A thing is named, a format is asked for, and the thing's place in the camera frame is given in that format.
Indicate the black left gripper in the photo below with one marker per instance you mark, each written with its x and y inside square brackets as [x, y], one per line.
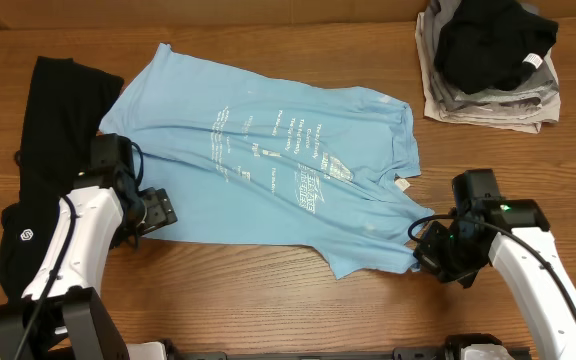
[160, 208]

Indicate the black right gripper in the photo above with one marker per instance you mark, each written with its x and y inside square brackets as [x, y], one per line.
[428, 258]

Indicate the light blue printed t-shirt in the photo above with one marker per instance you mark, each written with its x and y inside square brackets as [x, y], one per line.
[247, 159]

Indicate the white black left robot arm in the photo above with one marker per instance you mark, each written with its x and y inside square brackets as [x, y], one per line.
[61, 315]

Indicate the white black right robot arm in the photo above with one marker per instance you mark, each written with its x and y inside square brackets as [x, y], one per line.
[514, 237]

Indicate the grey folded clothes stack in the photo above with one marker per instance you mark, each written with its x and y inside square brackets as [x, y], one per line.
[525, 109]

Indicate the black garment with white logo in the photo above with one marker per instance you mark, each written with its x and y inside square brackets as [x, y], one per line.
[65, 105]

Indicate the black folded garment on stack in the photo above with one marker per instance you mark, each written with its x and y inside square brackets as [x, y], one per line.
[493, 44]

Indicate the brown cardboard backboard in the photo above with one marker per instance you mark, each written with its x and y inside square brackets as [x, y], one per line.
[61, 14]

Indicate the black base rail with mounts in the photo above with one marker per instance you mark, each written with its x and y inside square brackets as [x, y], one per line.
[465, 346]

